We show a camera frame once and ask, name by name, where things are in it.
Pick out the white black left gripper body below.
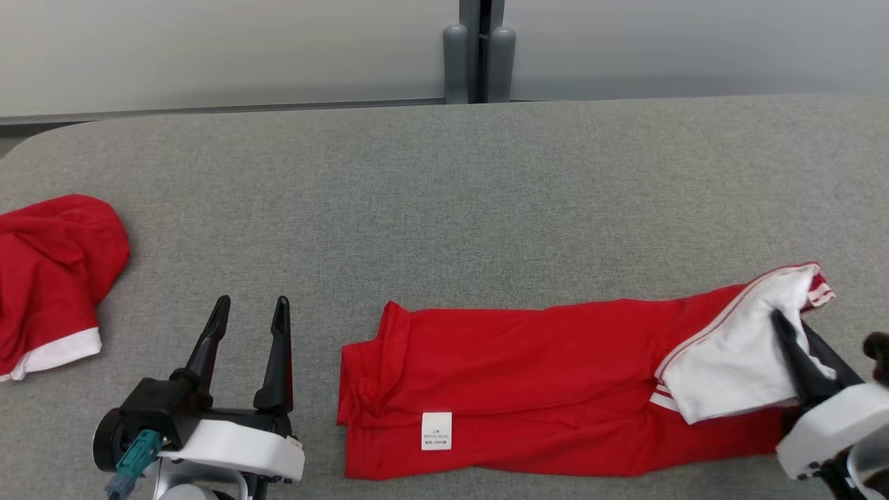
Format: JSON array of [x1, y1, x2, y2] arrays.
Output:
[[160, 408, 306, 483]]

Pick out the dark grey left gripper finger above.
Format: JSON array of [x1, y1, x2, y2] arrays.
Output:
[[253, 296, 294, 416], [171, 295, 232, 411]]

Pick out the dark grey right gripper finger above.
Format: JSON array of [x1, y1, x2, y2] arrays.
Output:
[[804, 324, 866, 392], [771, 309, 833, 411]]

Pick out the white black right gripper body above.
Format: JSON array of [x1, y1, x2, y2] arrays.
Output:
[[775, 383, 889, 481]]

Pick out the red shorts with white hem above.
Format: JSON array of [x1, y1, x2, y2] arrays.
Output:
[[0, 194, 131, 383]]

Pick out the red shirt with white stripes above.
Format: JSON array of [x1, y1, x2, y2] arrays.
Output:
[[337, 261, 837, 481]]

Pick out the teal camera cable connector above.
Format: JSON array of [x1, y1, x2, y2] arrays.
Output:
[[105, 428, 165, 500]]

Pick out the grey wall baseboard rail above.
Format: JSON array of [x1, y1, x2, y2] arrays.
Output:
[[0, 97, 447, 126]]

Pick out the grey partition post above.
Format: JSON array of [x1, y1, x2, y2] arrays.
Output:
[[442, 0, 517, 106]]

